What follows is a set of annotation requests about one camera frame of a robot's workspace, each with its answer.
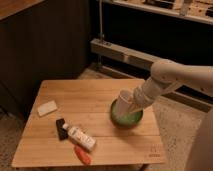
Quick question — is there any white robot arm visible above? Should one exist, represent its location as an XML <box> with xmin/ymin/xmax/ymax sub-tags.
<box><xmin>128</xmin><ymin>59</ymin><xmax>213</xmax><ymax>171</ymax></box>

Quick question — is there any wooden folding table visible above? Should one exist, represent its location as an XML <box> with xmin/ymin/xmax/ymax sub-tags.
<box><xmin>12</xmin><ymin>79</ymin><xmax>166</xmax><ymax>168</ymax></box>

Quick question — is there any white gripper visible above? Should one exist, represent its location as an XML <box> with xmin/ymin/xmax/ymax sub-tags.
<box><xmin>125</xmin><ymin>77</ymin><xmax>167</xmax><ymax>113</ymax></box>

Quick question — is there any white lotion bottle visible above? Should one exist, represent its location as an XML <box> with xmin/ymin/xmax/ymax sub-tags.
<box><xmin>62</xmin><ymin>123</ymin><xmax>96</xmax><ymax>151</ymax></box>

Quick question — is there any white ceramic cup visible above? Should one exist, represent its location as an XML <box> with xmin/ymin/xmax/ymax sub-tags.
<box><xmin>115</xmin><ymin>90</ymin><xmax>132</xmax><ymax>118</ymax></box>

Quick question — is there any white sponge block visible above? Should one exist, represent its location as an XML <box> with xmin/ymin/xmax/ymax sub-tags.
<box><xmin>37</xmin><ymin>101</ymin><xmax>57</xmax><ymax>116</ymax></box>

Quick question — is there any green ceramic bowl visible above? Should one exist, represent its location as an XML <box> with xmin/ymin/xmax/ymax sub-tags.
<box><xmin>110</xmin><ymin>100</ymin><xmax>143</xmax><ymax>127</ymax></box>

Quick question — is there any metal shelf rack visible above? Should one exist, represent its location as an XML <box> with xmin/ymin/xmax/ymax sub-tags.
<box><xmin>89</xmin><ymin>0</ymin><xmax>213</xmax><ymax>113</ymax></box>

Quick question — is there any orange red tube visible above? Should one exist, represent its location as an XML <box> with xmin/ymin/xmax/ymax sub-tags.
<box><xmin>74</xmin><ymin>145</ymin><xmax>91</xmax><ymax>165</ymax></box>

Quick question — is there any black rectangular bar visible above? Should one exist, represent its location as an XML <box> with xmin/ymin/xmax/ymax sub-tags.
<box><xmin>56</xmin><ymin>118</ymin><xmax>68</xmax><ymax>141</ymax></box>

